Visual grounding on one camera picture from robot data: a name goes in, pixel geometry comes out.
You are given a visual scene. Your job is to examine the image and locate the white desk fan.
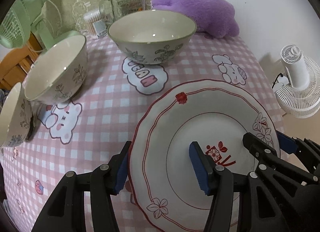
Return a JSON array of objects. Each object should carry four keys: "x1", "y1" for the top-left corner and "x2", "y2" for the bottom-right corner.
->
[{"x1": 273, "y1": 44, "x2": 319, "y2": 119}]

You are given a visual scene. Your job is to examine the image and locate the white red-rimmed plate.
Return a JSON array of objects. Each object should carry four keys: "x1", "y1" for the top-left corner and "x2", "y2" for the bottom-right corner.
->
[{"x1": 129, "y1": 80, "x2": 280, "y2": 231}]

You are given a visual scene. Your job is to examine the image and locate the green desk fan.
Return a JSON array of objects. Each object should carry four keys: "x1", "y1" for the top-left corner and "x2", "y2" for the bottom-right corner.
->
[{"x1": 1, "y1": 0, "x2": 80, "y2": 49}]

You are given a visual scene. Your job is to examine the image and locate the cotton swab container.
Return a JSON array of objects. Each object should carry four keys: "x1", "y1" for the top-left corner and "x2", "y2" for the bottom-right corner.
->
[{"x1": 83, "y1": 9, "x2": 107, "y2": 39}]

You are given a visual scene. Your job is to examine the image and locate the wooden bed headboard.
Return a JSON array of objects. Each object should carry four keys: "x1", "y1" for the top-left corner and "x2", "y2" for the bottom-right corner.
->
[{"x1": 0, "y1": 32, "x2": 42, "y2": 90}]

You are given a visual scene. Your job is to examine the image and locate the purple plush toy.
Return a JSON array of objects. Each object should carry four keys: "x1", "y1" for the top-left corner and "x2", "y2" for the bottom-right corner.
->
[{"x1": 152, "y1": 0, "x2": 240, "y2": 38}]

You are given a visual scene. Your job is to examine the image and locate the floral ceramic bowl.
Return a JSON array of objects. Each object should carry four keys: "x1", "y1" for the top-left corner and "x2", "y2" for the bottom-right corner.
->
[
  {"x1": 24, "y1": 35, "x2": 88, "y2": 105},
  {"x1": 0, "y1": 82, "x2": 33, "y2": 147},
  {"x1": 108, "y1": 10, "x2": 197, "y2": 65}
]

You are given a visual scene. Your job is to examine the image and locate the pink checkered tablecloth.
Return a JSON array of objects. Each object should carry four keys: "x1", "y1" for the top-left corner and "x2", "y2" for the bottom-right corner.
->
[{"x1": 1, "y1": 33, "x2": 284, "y2": 231}]

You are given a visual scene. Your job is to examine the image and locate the glass jar black lid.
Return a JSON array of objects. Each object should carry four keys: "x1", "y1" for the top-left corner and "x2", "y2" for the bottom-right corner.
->
[{"x1": 99, "y1": 0, "x2": 146, "y2": 25}]

